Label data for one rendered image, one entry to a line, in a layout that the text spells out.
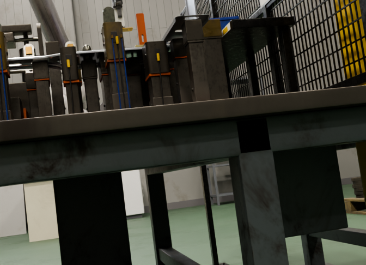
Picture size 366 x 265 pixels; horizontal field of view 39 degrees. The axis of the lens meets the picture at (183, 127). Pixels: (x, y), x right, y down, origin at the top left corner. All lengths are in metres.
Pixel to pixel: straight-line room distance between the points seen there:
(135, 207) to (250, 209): 7.11
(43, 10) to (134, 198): 5.97
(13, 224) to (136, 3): 4.43
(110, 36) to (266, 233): 0.80
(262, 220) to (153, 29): 8.65
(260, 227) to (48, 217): 5.66
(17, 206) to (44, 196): 1.79
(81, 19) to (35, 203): 4.06
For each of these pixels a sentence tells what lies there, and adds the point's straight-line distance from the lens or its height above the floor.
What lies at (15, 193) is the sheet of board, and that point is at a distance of 8.47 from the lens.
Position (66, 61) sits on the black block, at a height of 0.94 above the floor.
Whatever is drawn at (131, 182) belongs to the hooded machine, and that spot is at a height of 0.55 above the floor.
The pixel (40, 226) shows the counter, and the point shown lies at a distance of 6.69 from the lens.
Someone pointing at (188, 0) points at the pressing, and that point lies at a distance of 1.98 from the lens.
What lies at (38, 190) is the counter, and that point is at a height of 0.61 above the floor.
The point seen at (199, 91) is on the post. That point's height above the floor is 0.78.
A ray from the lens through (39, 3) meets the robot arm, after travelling 2.46.
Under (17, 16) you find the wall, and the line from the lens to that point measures 9.66.
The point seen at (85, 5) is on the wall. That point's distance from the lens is 9.69.
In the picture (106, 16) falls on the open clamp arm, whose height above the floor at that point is 1.09.
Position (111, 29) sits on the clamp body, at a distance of 1.62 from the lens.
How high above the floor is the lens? 0.55
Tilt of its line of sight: 5 degrees up
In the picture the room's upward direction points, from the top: 7 degrees counter-clockwise
